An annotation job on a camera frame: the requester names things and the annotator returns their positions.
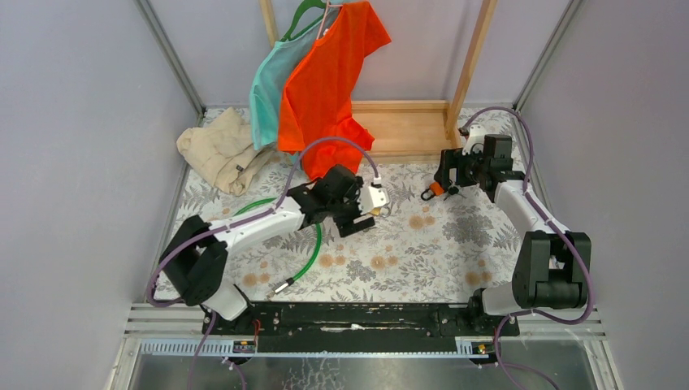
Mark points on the floral patterned mat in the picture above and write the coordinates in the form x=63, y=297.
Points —
x=438, y=251

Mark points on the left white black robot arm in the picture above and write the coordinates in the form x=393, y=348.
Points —
x=195, y=258

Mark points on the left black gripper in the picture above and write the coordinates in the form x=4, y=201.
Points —
x=346, y=226

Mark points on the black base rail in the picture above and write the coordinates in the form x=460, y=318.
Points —
x=317, y=327

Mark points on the orange t-shirt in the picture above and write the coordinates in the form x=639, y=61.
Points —
x=315, y=115

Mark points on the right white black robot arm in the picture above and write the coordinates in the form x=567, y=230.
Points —
x=552, y=268

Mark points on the brass padlock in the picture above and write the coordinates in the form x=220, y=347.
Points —
x=383, y=211

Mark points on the green clothes hanger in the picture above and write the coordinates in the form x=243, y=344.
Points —
x=302, y=8

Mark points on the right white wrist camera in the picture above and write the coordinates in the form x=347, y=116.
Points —
x=473, y=147

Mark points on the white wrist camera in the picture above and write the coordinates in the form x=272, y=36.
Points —
x=473, y=147
x=372, y=199

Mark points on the beige crumpled cloth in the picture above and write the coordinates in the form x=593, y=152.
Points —
x=222, y=153

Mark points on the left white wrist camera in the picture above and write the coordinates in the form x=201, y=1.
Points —
x=372, y=199

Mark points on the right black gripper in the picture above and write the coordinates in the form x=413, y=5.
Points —
x=453, y=158

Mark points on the teal t-shirt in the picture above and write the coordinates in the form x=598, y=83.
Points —
x=271, y=76

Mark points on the wooden clothes rack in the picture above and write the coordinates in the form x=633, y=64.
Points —
x=387, y=98

